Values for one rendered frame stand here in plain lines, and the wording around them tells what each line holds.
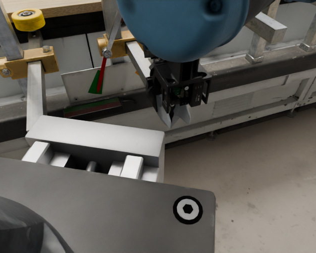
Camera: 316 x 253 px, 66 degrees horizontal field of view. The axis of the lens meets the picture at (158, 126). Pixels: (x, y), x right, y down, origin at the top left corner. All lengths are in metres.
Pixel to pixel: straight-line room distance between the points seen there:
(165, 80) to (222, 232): 1.02
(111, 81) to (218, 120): 0.88
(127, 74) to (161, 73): 0.38
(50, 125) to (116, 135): 0.07
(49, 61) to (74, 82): 0.09
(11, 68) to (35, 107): 0.19
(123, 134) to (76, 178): 0.09
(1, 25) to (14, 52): 0.06
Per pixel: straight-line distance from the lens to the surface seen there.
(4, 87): 1.02
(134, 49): 0.66
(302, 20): 1.39
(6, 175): 0.18
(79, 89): 0.75
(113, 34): 0.65
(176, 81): 0.36
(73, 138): 0.25
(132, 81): 0.76
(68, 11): 0.87
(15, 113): 0.80
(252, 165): 1.53
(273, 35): 0.57
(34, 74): 0.65
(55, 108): 0.77
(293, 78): 1.24
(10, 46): 0.69
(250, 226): 1.34
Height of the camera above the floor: 1.17
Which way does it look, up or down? 46 degrees down
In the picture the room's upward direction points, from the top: straight up
